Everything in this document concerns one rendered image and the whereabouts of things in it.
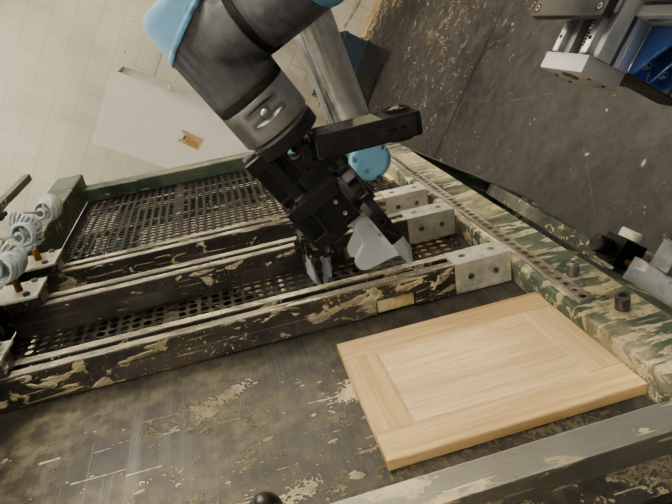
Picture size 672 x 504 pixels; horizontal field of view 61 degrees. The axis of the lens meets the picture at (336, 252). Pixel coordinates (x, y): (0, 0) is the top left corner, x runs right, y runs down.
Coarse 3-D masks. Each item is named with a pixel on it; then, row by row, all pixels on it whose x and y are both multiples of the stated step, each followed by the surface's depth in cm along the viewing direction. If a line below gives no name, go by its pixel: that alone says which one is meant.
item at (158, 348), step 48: (336, 288) 117; (384, 288) 115; (432, 288) 118; (144, 336) 112; (192, 336) 110; (240, 336) 112; (288, 336) 115; (0, 384) 105; (48, 384) 107; (96, 384) 109
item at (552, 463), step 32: (640, 416) 77; (512, 448) 75; (544, 448) 74; (576, 448) 74; (608, 448) 73; (640, 448) 74; (416, 480) 73; (448, 480) 72; (480, 480) 71; (512, 480) 71; (544, 480) 72; (576, 480) 73
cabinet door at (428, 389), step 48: (384, 336) 107; (432, 336) 105; (480, 336) 103; (528, 336) 101; (576, 336) 98; (384, 384) 94; (432, 384) 93; (480, 384) 91; (528, 384) 89; (576, 384) 87; (624, 384) 86; (384, 432) 84; (432, 432) 83; (480, 432) 81
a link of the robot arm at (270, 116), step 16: (288, 80) 54; (272, 96) 52; (288, 96) 53; (240, 112) 52; (256, 112) 52; (272, 112) 53; (288, 112) 53; (304, 112) 55; (240, 128) 53; (256, 128) 53; (272, 128) 53; (288, 128) 54; (256, 144) 54; (272, 144) 54
